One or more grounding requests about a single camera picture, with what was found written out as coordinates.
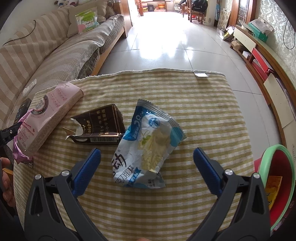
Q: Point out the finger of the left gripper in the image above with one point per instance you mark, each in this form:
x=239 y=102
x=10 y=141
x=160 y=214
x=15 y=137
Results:
x=8 y=134

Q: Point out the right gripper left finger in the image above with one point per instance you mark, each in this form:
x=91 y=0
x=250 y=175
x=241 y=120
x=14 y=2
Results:
x=53 y=211

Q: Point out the red green trash bin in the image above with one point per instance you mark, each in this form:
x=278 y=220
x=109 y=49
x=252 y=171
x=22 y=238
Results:
x=277 y=171

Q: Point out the person's left hand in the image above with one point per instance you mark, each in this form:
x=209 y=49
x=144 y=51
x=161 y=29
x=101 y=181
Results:
x=8 y=193

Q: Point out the pink plastic wrapper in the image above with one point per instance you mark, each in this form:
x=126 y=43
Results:
x=18 y=155

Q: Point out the black remote control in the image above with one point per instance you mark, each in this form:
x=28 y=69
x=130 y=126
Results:
x=23 y=109

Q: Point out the pink white carton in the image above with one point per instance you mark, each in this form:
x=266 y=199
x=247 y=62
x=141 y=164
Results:
x=48 y=112

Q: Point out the striped beige sofa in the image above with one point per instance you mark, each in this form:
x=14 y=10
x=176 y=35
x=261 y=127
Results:
x=50 y=50

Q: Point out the brown torn box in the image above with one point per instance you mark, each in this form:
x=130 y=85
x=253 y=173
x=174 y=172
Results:
x=102 y=126

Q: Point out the beige sofa cushion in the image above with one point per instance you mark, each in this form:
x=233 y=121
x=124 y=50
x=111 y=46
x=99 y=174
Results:
x=101 y=12

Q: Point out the blue white snack bag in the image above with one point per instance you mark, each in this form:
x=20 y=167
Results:
x=146 y=144

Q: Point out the yellow striped table cloth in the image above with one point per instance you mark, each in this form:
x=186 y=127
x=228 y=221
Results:
x=208 y=113

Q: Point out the green pink package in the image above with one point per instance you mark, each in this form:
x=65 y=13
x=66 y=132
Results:
x=87 y=20

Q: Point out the plush toy cow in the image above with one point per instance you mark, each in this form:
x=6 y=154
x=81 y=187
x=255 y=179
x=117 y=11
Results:
x=62 y=3

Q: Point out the long wooden tv cabinet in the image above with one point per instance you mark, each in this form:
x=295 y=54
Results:
x=277 y=87

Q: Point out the red flat box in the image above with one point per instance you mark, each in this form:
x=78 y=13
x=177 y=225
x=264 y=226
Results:
x=263 y=63

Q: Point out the green box on cabinet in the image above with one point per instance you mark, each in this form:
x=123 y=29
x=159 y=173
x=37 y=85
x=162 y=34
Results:
x=257 y=32

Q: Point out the wooden chair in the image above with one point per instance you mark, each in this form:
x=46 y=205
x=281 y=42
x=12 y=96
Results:
x=195 y=14

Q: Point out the black backpack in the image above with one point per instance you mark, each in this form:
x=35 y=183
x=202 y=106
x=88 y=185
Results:
x=199 y=5

